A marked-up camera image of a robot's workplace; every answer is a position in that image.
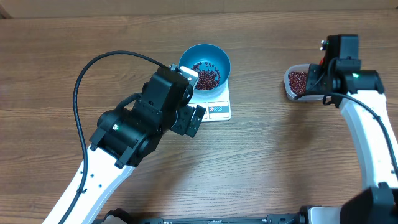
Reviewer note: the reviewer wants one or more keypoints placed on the red beans in container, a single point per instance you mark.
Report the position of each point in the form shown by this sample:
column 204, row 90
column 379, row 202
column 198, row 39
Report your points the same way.
column 297, row 82

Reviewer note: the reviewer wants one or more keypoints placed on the clear plastic container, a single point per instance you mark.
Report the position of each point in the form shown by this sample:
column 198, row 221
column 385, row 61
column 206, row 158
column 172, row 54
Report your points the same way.
column 290, row 95

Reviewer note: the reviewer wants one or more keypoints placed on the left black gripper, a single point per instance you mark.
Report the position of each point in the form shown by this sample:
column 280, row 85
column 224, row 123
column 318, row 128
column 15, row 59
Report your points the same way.
column 189, row 119

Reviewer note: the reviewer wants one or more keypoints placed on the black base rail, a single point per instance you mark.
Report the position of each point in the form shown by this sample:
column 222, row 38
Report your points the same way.
column 211, row 220

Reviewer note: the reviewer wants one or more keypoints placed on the blue metal bowl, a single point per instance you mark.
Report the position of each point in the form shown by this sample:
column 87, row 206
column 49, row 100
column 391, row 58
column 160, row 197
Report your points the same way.
column 208, row 53

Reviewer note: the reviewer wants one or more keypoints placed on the red beans in bowl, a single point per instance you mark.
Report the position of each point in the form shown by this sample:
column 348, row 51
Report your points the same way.
column 208, row 75

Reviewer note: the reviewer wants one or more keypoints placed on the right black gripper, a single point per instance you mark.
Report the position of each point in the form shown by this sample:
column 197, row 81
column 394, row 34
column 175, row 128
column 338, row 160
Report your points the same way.
column 315, row 81

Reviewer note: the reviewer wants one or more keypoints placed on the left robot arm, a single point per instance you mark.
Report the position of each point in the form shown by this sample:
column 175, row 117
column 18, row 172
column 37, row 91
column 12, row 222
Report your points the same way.
column 124, row 137

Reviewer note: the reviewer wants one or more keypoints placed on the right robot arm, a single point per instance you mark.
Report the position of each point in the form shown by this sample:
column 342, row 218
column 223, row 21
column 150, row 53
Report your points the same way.
column 360, row 97

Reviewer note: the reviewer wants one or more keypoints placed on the white digital kitchen scale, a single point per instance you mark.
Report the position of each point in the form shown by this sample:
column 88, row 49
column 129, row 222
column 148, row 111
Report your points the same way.
column 216, row 102

